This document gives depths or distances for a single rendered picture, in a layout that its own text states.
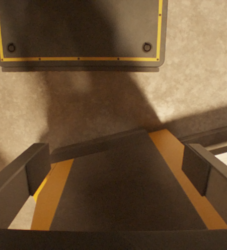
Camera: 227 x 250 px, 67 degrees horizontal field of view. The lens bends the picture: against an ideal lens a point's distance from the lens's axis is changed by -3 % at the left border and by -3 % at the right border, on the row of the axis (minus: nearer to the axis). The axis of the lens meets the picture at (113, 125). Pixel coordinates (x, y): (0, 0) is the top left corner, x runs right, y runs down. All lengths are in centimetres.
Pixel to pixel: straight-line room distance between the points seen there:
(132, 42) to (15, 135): 92
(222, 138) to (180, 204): 82
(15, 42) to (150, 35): 54
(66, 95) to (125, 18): 57
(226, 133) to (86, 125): 87
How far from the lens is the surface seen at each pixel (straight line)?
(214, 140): 123
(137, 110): 110
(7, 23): 88
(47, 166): 17
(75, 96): 110
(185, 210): 47
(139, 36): 77
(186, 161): 17
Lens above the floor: 107
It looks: 75 degrees down
